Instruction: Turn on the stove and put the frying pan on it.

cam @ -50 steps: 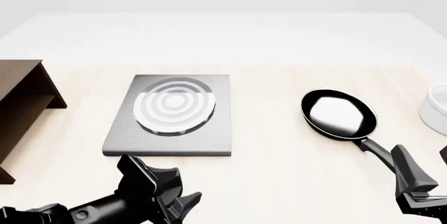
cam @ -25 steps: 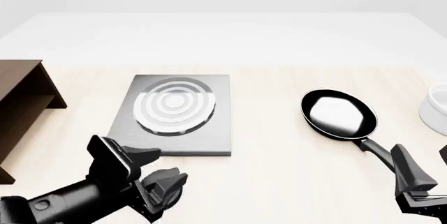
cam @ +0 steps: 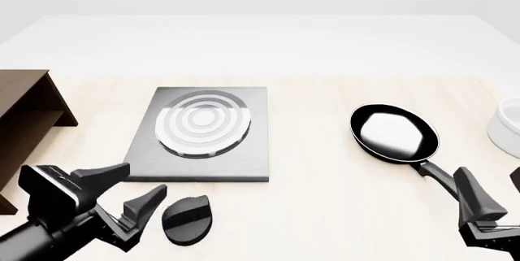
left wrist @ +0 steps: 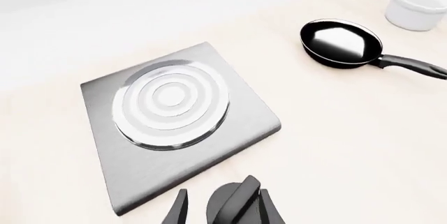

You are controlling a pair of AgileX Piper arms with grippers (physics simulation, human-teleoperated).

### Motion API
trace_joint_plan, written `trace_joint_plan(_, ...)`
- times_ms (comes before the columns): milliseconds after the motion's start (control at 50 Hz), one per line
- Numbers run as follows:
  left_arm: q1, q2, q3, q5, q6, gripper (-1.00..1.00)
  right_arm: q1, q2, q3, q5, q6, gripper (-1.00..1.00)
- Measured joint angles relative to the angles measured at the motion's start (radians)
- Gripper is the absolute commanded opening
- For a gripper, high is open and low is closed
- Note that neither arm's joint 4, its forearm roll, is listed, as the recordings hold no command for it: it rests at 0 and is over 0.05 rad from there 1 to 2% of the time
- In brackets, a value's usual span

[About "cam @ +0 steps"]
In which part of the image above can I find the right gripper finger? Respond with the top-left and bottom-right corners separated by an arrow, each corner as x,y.
452,166 -> 509,226
509,166 -> 520,194

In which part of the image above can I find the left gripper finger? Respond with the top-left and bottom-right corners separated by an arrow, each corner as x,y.
71,162 -> 132,205
123,183 -> 168,229

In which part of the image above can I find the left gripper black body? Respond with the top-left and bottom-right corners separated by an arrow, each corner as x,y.
87,202 -> 144,254

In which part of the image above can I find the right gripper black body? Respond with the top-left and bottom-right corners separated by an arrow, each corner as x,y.
457,214 -> 520,261

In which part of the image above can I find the round black stove knob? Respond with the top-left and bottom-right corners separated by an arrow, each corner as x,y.
161,194 -> 215,247

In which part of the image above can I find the flat black stove plate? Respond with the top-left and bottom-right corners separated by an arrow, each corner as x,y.
121,85 -> 271,183

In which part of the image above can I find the black frying pan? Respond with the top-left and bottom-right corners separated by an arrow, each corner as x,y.
349,103 -> 463,202

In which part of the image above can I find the white mug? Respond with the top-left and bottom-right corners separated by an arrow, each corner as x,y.
487,98 -> 520,160

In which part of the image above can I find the brown wooden cabinet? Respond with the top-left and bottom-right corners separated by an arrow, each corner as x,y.
0,69 -> 79,215

